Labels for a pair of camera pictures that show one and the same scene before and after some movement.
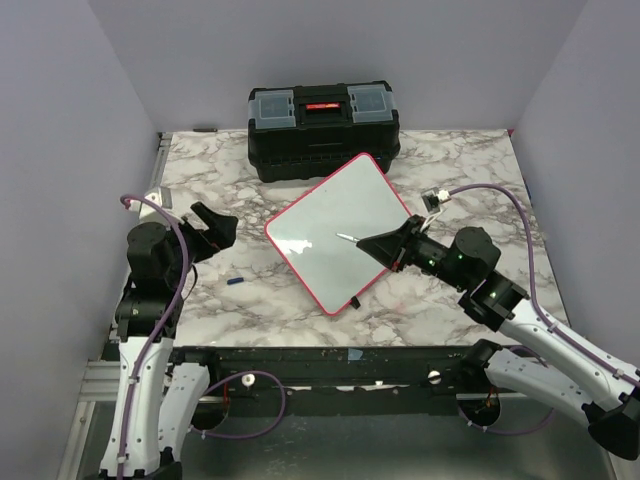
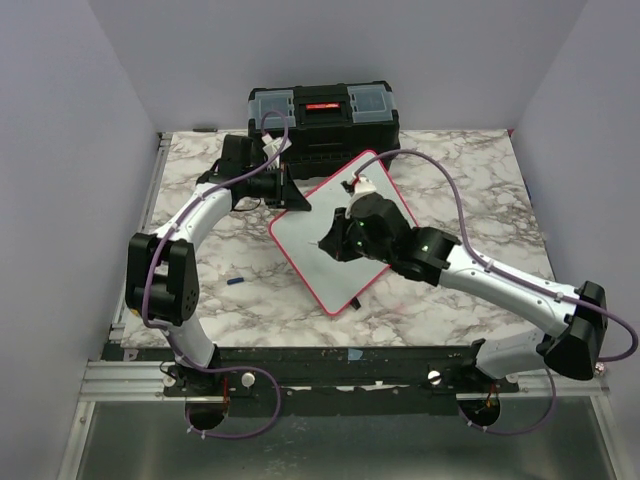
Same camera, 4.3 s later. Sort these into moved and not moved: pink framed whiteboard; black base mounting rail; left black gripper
Moved: left black gripper
Not moved: black base mounting rail; pink framed whiteboard
